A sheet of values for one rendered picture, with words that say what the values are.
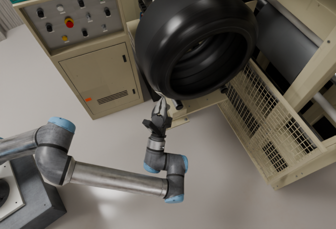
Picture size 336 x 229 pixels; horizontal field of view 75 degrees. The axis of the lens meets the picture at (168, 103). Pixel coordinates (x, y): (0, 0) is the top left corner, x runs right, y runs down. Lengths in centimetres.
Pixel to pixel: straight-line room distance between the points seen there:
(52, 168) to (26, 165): 72
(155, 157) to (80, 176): 35
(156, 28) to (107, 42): 78
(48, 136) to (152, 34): 58
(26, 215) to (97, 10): 125
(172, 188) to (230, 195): 99
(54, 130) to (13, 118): 175
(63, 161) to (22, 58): 243
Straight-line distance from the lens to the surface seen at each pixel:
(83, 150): 222
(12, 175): 167
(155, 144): 108
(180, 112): 124
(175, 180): 110
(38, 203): 155
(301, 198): 220
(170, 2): 93
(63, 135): 100
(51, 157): 96
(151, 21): 93
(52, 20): 155
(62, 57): 166
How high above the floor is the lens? 193
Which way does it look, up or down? 58 degrees down
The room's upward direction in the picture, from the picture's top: 3 degrees counter-clockwise
